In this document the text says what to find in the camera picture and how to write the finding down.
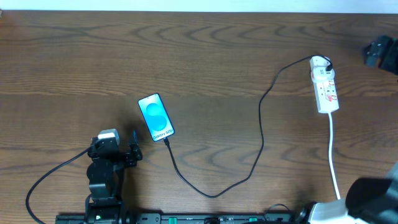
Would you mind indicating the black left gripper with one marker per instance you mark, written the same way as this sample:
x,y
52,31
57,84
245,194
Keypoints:
x,y
123,155

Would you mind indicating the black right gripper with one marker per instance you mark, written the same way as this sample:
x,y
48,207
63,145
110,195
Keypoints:
x,y
379,50

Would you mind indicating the blue Galaxy smartphone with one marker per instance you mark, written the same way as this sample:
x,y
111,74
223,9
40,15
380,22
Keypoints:
x,y
156,117

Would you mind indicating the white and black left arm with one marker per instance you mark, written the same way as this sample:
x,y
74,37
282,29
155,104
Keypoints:
x,y
106,178

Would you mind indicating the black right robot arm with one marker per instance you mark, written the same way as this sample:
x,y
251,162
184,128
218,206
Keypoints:
x,y
369,200

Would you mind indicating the white charger plug adapter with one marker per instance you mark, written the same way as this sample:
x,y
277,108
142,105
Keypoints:
x,y
319,61

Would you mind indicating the white power strip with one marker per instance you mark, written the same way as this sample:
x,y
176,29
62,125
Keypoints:
x,y
325,90

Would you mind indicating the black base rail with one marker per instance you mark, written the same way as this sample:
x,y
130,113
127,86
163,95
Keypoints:
x,y
271,215

